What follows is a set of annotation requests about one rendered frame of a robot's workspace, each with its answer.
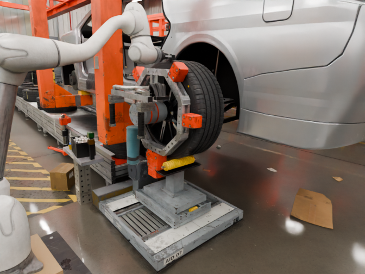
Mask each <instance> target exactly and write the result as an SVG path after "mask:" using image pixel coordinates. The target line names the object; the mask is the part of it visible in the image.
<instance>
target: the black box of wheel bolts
mask: <svg viewBox="0 0 365 274"><path fill-rule="evenodd" d="M70 138H71V147H72V152H73V153H74V155H75V156H76V157H77V158H84V157H89V145H88V143H87V139H88V137H87V135H83V136H73V137H70ZM94 149H95V155H96V147H95V144H94Z"/></svg>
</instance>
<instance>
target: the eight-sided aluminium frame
mask: <svg viewBox="0 0 365 274"><path fill-rule="evenodd" d="M169 71H170V69H159V68H144V70H143V71H142V74H141V75H140V77H139V79H138V81H137V83H136V85H135V86H147V85H148V83H149V81H150V74H153V75H154V76H155V75H159V76H164V77H165V79H166V81H167V83H168V85H169V87H170V88H171V90H172V92H173V94H174V96H175V97H176V99H177V101H178V116H177V134H176V136H175V137H174V138H173V139H172V140H171V141H170V142H169V143H168V144H167V146H166V147H165V146H163V145H161V144H158V143H156V142H153V141H152V139H151V137H150V135H149V133H148V130H147V128H146V126H145V125H144V135H145V139H142V140H141V141H142V144H143V146H144V147H145V148H146V149H147V148H148V149H149V150H151V151H153V152H155V153H157V154H159V155H161V156H163V157H164V156H167V155H171V154H172V153H173V152H174V151H175V150H176V149H177V148H178V147H179V146H180V145H181V144H182V143H183V142H184V141H185V140H187V138H188V134H189V132H188V130H189V128H187V127H184V126H182V115H183V114H187V113H190V105H191V103H190V98H189V95H188V94H187V93H186V91H185V89H184V87H183V85H182V84H181V82H173V81H172V80H171V78H170V77H169V75H168V73H169ZM136 102H138V100H135V99H133V103H136Z"/></svg>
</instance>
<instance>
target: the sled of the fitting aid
mask: <svg viewBox="0 0 365 274"><path fill-rule="evenodd" d="M135 198H136V199H137V200H138V201H139V202H141V203H142V204H143V205H144V206H146V207H147V208H148V209H149V210H151V211H152V212H153V213H154V214H156V215H157V216H158V217H159V218H161V219H162V220H164V221H165V222H166V223H167V224H169V225H170V226H171V227H172V228H174V229H176V228H178V227H180V226H182V225H184V224H186V223H188V222H190V221H192V220H193V219H195V218H197V217H199V216H201V215H203V214H205V213H207V212H209V211H210V210H211V202H210V201H209V200H206V201H204V202H201V203H199V204H197V205H194V206H192V207H190V208H188V209H186V210H184V211H182V212H180V213H177V214H175V213H173V212H172V211H171V210H169V209H168V208H166V207H165V206H164V205H162V204H161V203H160V202H158V201H157V200H155V199H154V198H152V197H151V196H150V195H148V194H147V193H146V192H144V191H143V188H140V189H137V190H135Z"/></svg>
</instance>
